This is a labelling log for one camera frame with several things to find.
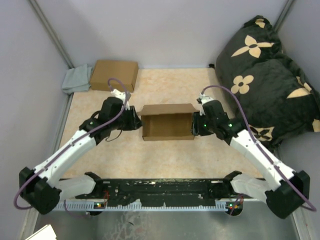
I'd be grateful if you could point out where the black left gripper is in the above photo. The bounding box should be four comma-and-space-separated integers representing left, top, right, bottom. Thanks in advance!
110, 106, 144, 132

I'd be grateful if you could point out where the brown cardboard box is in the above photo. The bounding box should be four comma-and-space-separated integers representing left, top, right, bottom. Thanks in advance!
138, 103, 199, 141
90, 59, 139, 93

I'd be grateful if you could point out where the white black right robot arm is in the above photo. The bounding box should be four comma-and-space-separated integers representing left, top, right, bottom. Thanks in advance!
192, 93, 310, 219

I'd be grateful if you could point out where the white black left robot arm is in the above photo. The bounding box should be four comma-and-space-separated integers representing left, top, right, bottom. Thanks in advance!
13, 89, 142, 215

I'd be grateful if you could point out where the closed brown cardboard box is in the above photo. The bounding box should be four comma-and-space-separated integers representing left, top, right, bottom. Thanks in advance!
90, 59, 139, 93

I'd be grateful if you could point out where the black floral pillow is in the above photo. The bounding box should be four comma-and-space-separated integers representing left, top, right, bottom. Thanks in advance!
215, 15, 320, 149

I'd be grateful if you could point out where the grey folded cloth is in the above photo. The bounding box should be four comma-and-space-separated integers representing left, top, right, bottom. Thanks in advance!
61, 64, 93, 94

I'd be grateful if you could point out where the white paper sheet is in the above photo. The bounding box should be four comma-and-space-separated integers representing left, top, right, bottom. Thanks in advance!
25, 224, 57, 240

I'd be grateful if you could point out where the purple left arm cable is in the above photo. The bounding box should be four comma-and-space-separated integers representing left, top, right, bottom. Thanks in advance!
13, 77, 132, 219

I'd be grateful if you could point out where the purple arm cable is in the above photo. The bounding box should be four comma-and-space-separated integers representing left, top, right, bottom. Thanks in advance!
13, 77, 132, 219
199, 85, 318, 217

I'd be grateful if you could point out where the white slotted cable duct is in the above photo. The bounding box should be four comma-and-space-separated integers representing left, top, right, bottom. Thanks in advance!
53, 200, 234, 212

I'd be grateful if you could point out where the right grey metal corner rail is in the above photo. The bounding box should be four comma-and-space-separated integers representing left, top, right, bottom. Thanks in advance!
273, 0, 296, 32

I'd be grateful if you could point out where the grey metal corner rail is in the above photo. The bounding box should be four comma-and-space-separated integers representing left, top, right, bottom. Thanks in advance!
273, 0, 296, 32
27, 0, 75, 69

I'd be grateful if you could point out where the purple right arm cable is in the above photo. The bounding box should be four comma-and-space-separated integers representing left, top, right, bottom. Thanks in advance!
199, 85, 318, 217

